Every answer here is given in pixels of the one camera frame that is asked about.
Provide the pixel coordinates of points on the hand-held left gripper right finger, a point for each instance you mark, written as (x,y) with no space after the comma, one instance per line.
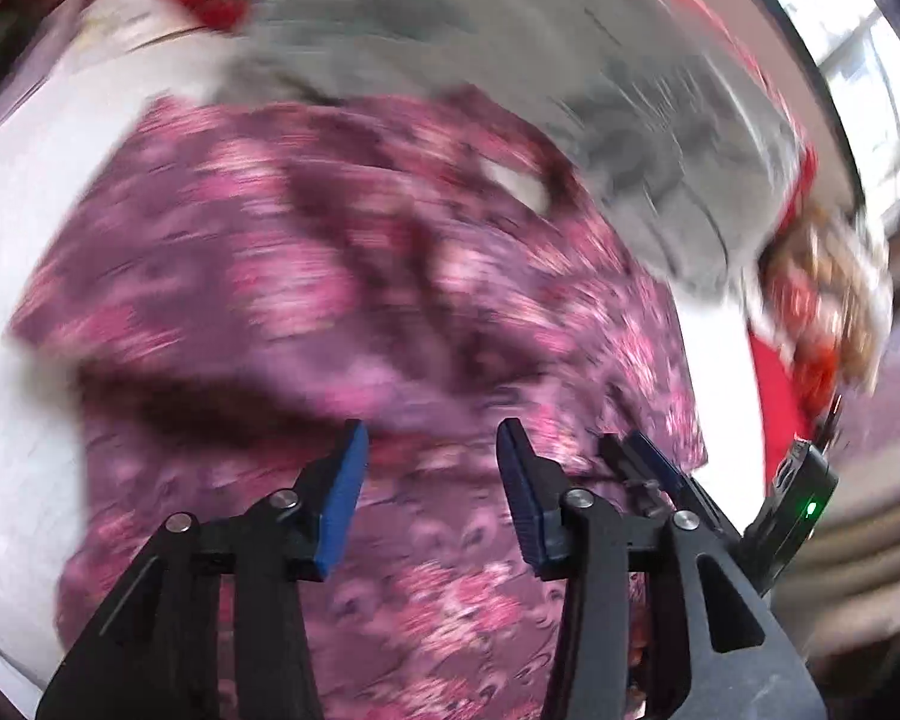
(521,495)

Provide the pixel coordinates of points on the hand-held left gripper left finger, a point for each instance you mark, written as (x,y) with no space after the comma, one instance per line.
(339,499)

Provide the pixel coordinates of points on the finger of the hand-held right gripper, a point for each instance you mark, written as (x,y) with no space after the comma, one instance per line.
(652,461)

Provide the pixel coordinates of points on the white cloth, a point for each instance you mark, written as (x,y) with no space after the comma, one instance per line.
(142,22)

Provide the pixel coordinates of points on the purple floral garment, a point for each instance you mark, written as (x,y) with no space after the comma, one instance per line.
(307,277)

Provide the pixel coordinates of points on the cream floral cloth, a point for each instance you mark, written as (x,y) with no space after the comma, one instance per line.
(832,277)

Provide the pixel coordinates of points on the plain red cloth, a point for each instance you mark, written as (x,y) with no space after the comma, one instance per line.
(776,390)

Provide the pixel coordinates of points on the window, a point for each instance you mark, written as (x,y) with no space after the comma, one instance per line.
(870,67)

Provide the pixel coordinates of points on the grey floral pillow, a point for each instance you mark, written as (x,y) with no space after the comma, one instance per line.
(457,15)

